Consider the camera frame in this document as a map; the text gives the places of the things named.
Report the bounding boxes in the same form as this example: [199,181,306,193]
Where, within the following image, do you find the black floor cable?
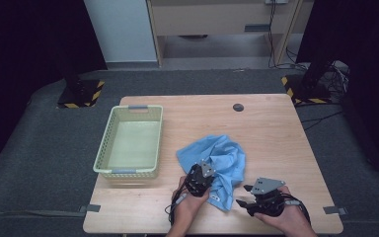
[300,110,345,131]

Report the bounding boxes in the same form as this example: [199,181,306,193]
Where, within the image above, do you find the white cabinet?
[83,0,159,63]

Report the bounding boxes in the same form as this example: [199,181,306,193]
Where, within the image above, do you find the hand-held gripper cable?
[164,192,189,226]
[280,194,312,225]

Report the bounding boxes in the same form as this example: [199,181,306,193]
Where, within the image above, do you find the black hanging cables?
[266,3,309,71]

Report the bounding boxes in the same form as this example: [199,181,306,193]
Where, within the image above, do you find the black curtain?
[0,0,109,184]
[295,0,379,181]

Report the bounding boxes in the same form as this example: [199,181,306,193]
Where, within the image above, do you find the person's left hand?
[172,176,211,231]

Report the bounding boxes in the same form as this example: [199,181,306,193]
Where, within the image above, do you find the left hand-held gripper cable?
[164,192,189,226]

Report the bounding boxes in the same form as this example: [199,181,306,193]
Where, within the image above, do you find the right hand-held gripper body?
[247,177,289,217]

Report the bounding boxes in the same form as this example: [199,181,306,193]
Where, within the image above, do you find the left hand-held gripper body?
[186,160,216,198]

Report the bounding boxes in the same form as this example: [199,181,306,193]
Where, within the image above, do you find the tangled cable bundle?
[322,59,350,97]

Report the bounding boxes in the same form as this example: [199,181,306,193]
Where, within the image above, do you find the grey tape strip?
[323,205,348,215]
[78,203,102,214]

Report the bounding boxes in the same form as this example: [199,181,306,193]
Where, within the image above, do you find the pale green plastic basket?
[92,104,164,181]

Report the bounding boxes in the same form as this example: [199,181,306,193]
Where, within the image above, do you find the right hand-held gripper cable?
[280,194,312,225]

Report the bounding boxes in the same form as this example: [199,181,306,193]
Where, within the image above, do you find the black stand with striped base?
[56,78,107,110]
[280,58,336,106]

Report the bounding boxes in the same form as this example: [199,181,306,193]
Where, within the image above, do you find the light blue shirt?
[176,133,247,212]

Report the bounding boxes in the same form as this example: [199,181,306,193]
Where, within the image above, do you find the person's right hand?
[254,186,314,236]

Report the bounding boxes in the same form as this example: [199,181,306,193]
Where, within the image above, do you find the grey drawer handle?
[244,23,271,33]

